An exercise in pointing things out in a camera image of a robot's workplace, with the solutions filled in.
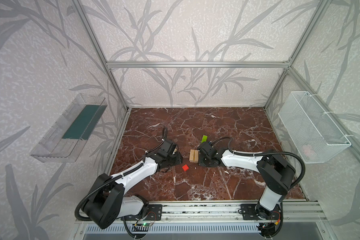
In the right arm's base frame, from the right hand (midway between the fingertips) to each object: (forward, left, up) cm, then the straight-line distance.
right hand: (199, 157), depth 91 cm
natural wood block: (-2, +2, +2) cm, 4 cm away
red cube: (-6, +9, -2) cm, 11 cm away
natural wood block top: (0, +5, +1) cm, 5 cm away
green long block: (+14, -4, -2) cm, 15 cm away
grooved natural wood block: (-6, +13, +20) cm, 25 cm away
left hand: (-1, +10, +6) cm, 11 cm away
